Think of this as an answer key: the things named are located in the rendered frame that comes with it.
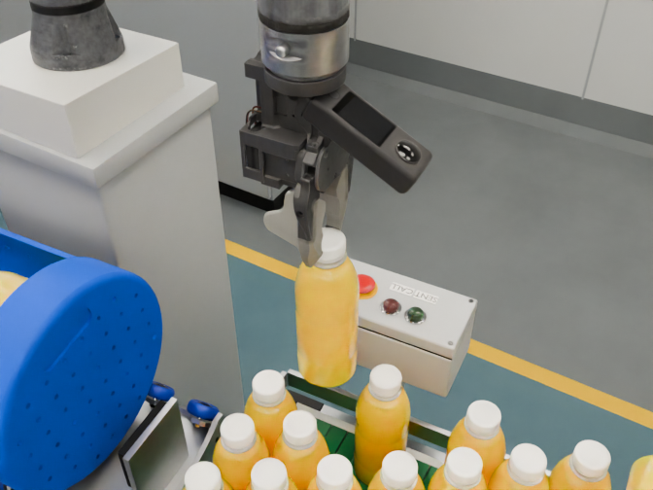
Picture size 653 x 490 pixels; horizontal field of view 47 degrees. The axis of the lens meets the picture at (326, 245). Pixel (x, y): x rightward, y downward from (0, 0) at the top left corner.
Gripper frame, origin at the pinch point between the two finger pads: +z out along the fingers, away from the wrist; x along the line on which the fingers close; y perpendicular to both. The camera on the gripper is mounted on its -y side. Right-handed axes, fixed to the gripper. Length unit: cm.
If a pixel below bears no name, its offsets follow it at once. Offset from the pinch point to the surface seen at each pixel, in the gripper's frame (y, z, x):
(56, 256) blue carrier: 40.7, 17.5, 0.4
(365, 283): 1.8, 20.0, -15.8
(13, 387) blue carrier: 25.3, 11.8, 22.6
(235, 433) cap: 5.6, 21.3, 11.8
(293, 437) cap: -0.5, 21.3, 9.3
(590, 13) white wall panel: 7, 80, -260
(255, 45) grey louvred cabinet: 95, 60, -139
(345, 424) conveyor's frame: 0.6, 41.2, -7.7
